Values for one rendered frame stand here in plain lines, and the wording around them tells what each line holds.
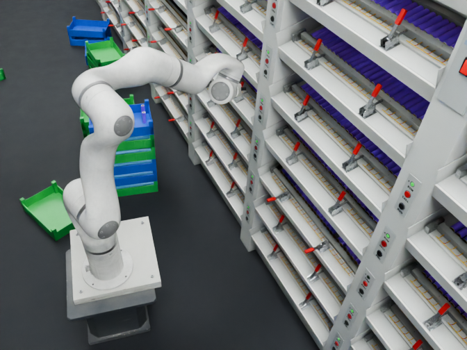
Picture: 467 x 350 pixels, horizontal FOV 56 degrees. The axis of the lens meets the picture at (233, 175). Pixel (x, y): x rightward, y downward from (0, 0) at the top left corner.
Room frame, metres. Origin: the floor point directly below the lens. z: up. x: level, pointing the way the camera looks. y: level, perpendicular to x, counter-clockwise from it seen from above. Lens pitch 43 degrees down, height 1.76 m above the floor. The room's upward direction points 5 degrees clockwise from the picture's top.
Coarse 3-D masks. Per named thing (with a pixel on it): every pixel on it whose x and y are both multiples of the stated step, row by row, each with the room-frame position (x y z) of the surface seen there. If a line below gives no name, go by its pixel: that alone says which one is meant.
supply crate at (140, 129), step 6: (132, 108) 1.88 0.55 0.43; (138, 108) 1.89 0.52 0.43; (138, 114) 1.87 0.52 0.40; (150, 114) 1.81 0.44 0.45; (90, 120) 1.76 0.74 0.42; (138, 120) 1.82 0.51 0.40; (150, 120) 1.72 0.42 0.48; (90, 126) 1.63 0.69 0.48; (138, 126) 1.70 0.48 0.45; (144, 126) 1.70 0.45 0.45; (150, 126) 1.71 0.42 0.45; (90, 132) 1.63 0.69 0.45; (138, 132) 1.69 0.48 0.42; (144, 132) 1.70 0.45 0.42; (150, 132) 1.71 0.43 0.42
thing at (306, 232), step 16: (272, 160) 1.38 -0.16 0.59; (272, 176) 1.34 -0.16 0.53; (272, 192) 1.26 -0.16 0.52; (288, 208) 1.18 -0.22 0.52; (304, 224) 1.10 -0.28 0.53; (304, 240) 1.06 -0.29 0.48; (320, 240) 1.02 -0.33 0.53; (336, 240) 1.02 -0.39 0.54; (320, 256) 0.96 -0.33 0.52; (336, 256) 0.96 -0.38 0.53; (336, 272) 0.90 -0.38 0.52
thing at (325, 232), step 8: (280, 176) 1.31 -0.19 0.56; (288, 184) 1.27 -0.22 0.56; (296, 192) 1.23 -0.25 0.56; (296, 200) 1.20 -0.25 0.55; (304, 208) 1.15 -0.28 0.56; (312, 216) 1.11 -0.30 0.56; (320, 224) 1.07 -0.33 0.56; (320, 232) 1.05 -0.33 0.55; (328, 232) 1.04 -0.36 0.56; (328, 240) 1.01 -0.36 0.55; (336, 248) 0.97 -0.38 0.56; (344, 256) 0.94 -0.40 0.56; (352, 264) 0.91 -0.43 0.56
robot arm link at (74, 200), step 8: (72, 184) 0.99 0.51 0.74; (80, 184) 0.99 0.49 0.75; (64, 192) 0.97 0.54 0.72; (72, 192) 0.96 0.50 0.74; (80, 192) 0.95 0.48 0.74; (64, 200) 0.96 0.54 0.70; (72, 200) 0.94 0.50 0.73; (80, 200) 0.93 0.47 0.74; (72, 208) 0.92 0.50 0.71; (80, 208) 0.90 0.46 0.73; (72, 216) 0.95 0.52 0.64; (80, 232) 0.92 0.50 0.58; (88, 240) 0.91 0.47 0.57; (96, 240) 0.91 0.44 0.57; (104, 240) 0.91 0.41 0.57; (112, 240) 0.93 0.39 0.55; (88, 248) 0.90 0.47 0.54; (96, 248) 0.90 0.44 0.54; (104, 248) 0.90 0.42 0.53; (112, 248) 0.92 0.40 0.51
